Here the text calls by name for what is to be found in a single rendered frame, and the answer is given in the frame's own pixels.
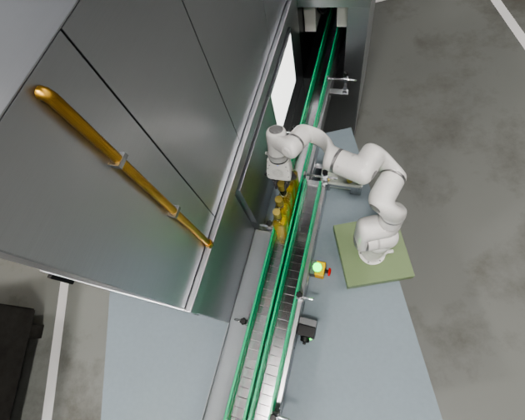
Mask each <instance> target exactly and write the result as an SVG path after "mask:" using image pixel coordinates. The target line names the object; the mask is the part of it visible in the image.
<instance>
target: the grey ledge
mask: <svg viewBox="0 0 525 420"><path fill-rule="evenodd" d="M271 235H272V234H270V232H268V231H263V230H259V229H256V230H255V233H254V236H253V239H252V245H251V247H250V251H249V254H248V257H247V262H246V266H245V268H244V272H243V275H242V280H241V283H240V287H239V289H238V293H237V298H236V302H235V304H234V308H233V310H232V316H231V319H230V323H229V324H228V325H227V330H226V332H225V336H224V339H223V342H222V347H221V351H220V353H219V357H218V360H217V365H216V368H215V372H214V374H213V378H212V383H211V386H210V389H209V393H208V395H207V401H206V404H205V407H204V410H203V413H202V419H201V420H223V418H224V415H225V412H226V408H227V405H228V399H229V395H230V392H231V389H232V385H233V379H234V376H235V372H236V370H237V366H238V360H239V357H240V353H241V350H242V347H243V341H244V338H245V334H246V331H247V327H248V326H246V325H242V324H241V323H240V322H237V321H234V318H238V319H241V318H246V319H248V320H249V318H250V315H251V311H252V308H253V303H254V299H255V296H256V292H257V289H258V283H259V280H260V277H261V273H262V270H263V264H264V260H265V257H266V254H267V250H268V244H269V241H270V237H271Z"/></svg>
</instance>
